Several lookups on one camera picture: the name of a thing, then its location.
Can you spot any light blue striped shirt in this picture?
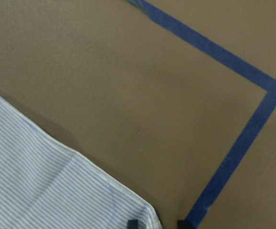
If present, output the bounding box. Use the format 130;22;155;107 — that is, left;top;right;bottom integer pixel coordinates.
0;97;161;229

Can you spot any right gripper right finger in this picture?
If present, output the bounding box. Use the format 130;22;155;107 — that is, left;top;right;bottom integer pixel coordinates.
177;220;190;229

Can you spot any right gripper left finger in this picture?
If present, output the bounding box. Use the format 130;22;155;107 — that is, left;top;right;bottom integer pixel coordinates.
127;219;138;229

